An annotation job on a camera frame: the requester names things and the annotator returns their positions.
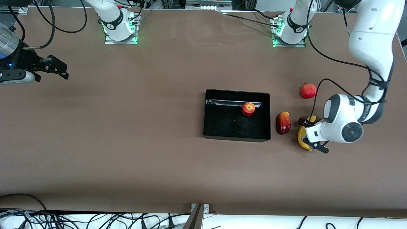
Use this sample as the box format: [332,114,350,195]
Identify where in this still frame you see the yellow banana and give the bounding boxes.
[297,115,317,152]

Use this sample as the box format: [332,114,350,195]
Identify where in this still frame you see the red yellow apple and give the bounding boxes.
[241,102,256,117]

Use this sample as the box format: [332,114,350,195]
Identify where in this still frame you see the black plastic box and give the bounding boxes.
[203,89,272,142]

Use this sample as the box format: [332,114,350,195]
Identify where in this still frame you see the red yellow mango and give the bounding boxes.
[276,111,292,135]

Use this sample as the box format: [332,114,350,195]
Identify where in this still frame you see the red pomegranate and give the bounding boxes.
[300,83,318,99]

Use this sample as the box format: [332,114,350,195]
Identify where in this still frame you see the brown table cover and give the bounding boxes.
[0,6,407,214]

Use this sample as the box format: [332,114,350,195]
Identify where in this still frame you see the white sheet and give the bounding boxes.
[0,211,407,229]

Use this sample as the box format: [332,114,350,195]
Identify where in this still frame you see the white power strip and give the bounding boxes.
[186,0,232,10]

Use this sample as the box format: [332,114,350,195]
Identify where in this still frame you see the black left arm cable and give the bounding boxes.
[306,0,387,121]

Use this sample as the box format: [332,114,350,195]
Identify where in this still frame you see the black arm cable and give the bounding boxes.
[306,0,387,121]
[6,0,88,50]

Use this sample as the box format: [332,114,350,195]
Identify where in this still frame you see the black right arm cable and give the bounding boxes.
[6,0,88,50]

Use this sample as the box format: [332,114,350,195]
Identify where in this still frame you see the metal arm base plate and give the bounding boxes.
[272,38,306,48]
[104,32,138,45]

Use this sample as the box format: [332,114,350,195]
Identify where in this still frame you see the aluminium frame rail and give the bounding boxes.
[0,5,30,14]

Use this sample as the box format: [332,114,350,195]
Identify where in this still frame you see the grey metal post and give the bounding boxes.
[182,204,204,229]

